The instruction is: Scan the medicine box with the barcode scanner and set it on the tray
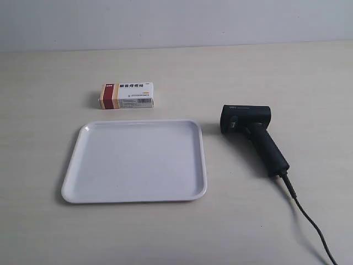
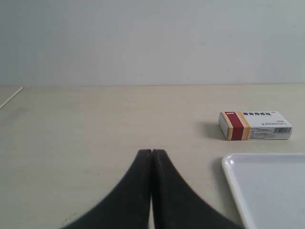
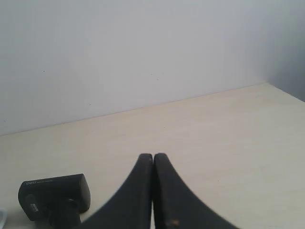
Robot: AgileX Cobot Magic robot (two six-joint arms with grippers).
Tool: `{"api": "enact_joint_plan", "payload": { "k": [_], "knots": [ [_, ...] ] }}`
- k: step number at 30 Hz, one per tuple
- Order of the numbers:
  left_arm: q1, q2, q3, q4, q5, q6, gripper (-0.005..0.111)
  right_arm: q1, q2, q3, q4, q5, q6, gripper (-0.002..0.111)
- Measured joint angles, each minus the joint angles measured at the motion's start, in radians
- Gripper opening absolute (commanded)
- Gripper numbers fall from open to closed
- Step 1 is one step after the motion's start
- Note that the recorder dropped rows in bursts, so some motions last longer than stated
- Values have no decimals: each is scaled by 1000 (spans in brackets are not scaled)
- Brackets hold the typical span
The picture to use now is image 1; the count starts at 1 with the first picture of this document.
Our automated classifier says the white plastic tray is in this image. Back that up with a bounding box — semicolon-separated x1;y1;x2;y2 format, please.
61;119;207;204

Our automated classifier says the black handheld barcode scanner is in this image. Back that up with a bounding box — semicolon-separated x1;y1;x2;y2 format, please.
220;105;290;177

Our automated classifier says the white red medicine box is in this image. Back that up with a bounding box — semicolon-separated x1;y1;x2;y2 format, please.
99;82;154;109

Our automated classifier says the black scanner cable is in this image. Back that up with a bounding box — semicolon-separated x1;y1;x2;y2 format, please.
280;173;339;265

